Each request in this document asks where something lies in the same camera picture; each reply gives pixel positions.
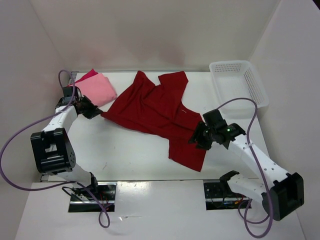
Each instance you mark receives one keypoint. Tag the white plastic laundry basket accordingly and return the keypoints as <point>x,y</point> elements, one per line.
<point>238,79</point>

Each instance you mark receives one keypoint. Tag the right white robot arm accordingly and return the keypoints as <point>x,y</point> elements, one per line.
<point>280,192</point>

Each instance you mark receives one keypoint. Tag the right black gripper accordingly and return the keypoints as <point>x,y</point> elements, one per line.
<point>197,134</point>

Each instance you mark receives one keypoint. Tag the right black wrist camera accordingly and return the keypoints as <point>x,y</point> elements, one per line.
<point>214,120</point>

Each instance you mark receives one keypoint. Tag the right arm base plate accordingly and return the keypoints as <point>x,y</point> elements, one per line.
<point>218,199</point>

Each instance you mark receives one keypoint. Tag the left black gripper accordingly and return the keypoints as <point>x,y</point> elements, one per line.
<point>92,113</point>

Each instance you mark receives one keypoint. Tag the magenta t shirt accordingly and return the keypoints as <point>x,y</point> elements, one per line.
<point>89,74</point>

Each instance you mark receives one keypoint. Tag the dark red t shirt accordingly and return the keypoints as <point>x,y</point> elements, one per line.
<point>158,110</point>

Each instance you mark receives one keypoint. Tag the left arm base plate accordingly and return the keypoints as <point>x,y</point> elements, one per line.
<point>82,202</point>

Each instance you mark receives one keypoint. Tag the light pink t shirt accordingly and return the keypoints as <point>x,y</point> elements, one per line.
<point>98,89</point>

